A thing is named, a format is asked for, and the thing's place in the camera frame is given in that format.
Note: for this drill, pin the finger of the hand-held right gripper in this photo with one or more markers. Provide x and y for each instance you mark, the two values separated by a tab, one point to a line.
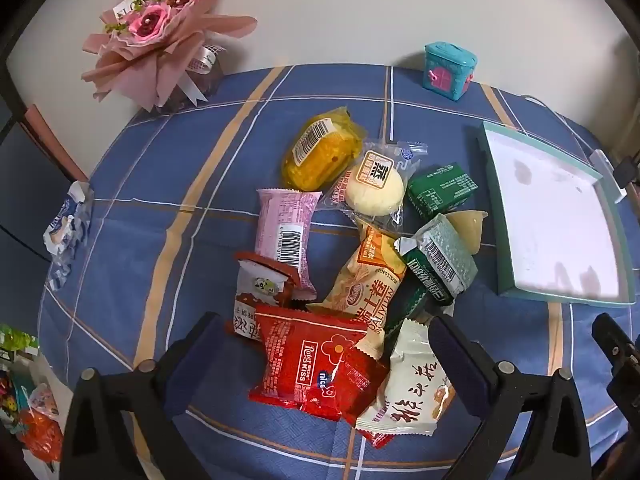
607	332

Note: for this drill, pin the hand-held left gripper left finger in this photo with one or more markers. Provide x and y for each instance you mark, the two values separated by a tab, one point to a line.
200	342

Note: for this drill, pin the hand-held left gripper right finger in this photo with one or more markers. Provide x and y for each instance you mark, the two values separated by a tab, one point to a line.
450	357

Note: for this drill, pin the white packet with red characters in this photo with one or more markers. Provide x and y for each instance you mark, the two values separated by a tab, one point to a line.
410	390

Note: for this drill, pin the brown and white snack packet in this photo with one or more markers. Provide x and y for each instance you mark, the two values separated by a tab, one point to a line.
255	285

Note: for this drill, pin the small red snack packet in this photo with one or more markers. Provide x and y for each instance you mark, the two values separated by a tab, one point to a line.
357	385

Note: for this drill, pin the large red snack packet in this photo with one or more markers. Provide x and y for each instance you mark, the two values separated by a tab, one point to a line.
295	360

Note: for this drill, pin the green and silver snack packet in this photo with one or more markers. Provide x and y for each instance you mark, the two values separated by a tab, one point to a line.
440	260

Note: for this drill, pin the beige and orange snack packet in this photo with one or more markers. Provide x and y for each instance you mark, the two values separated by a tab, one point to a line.
367	285

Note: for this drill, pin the pale jelly cup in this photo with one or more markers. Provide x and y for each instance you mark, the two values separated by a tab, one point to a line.
470	227

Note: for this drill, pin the teal and white cardboard tray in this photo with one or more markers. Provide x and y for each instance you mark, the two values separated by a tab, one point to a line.
550	210

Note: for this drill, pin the pink snack packet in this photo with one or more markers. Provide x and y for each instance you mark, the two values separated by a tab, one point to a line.
285	230

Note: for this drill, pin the plain green snack packet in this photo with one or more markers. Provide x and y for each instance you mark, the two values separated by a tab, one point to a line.
442	190

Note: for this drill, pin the clear packet with white bun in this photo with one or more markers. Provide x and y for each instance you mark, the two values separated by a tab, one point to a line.
375	190

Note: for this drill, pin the yellow snack packet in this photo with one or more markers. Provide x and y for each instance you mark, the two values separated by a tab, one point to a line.
320	155

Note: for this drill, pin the blue plaid tablecloth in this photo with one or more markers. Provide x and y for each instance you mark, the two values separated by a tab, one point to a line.
175	210

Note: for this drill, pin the black adapter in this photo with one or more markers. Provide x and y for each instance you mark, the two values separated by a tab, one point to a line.
625	172

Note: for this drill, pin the white power strip with plug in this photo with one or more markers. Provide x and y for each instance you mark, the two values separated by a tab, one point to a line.
602	165

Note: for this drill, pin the plastic bag of colourful packets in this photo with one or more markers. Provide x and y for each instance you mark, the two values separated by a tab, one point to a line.
35	410

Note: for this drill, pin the crumpled white and blue wrapper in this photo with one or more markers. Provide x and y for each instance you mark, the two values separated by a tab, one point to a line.
65	225

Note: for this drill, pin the teal toy box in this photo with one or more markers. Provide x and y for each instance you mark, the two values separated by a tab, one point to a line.
445	70

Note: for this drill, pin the pink paper flower bouquet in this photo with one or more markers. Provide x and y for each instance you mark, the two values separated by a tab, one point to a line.
145	25

